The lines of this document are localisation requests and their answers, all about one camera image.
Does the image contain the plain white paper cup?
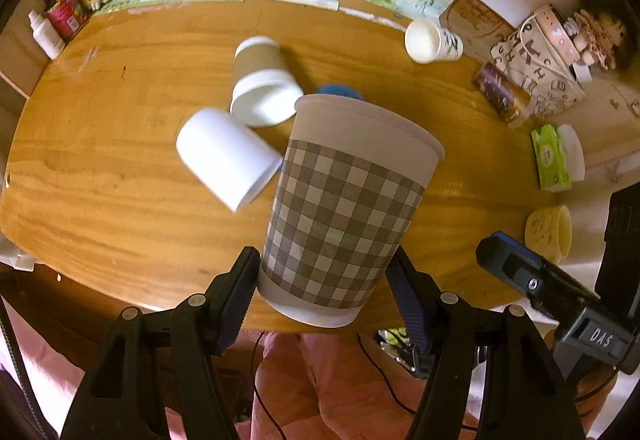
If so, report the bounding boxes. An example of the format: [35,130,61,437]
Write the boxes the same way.
[176,108,283,212]

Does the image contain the brown sleeve paper cup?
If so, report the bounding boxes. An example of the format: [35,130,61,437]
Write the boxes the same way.
[229,36,304,128]

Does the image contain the grey checkered paper cup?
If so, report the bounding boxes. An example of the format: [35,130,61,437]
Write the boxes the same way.
[257,93,446,328]

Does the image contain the letter print canvas bag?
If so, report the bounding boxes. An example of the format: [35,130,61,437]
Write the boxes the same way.
[490,15,586,119]

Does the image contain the brown printed card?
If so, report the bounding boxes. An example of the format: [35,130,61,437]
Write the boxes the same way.
[439,0,515,63]

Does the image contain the black cable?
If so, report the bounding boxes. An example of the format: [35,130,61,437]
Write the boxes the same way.
[249,329,482,440]

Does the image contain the blue paper cup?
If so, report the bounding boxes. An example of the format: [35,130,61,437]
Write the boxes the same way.
[316,84,363,100]

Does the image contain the red pen holder can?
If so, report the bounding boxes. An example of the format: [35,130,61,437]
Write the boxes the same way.
[46,0,89,41]

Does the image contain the pink round box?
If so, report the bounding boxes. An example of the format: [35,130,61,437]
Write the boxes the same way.
[533,4,580,66]

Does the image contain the white cup with leaf print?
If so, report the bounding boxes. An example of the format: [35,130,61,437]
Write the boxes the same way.
[404,18,463,64]

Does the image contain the rag doll with dark hair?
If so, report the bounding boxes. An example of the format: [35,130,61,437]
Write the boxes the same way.
[563,0,638,73]

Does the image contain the white spray bottle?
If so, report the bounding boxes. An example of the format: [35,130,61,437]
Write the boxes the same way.
[28,10,65,60]

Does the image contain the green tissue pack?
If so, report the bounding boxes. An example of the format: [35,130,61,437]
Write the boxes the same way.
[530,125,573,193]

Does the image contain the yellow cup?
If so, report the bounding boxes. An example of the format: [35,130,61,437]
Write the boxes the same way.
[524,205,573,264]

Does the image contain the dark brown printed cup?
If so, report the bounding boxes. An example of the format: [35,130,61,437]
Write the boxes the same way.
[473,63,534,128]

